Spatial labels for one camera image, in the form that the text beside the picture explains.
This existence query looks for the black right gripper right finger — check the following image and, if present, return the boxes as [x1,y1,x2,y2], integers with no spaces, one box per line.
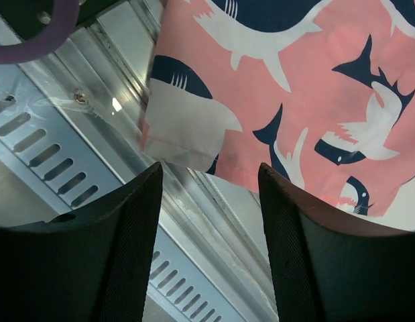
[258,164,415,321]

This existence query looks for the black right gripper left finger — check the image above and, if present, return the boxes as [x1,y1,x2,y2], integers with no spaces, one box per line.
[0,162,163,321]

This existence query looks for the pink patterned shorts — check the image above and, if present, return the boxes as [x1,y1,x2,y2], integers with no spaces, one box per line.
[141,1,415,231]

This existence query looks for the slotted cable duct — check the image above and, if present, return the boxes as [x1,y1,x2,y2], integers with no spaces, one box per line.
[0,66,241,321]

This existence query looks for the aluminium mounting rail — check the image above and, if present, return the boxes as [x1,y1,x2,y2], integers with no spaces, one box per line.
[0,0,278,322]

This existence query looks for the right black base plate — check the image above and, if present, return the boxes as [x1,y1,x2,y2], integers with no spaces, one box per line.
[0,0,122,40]

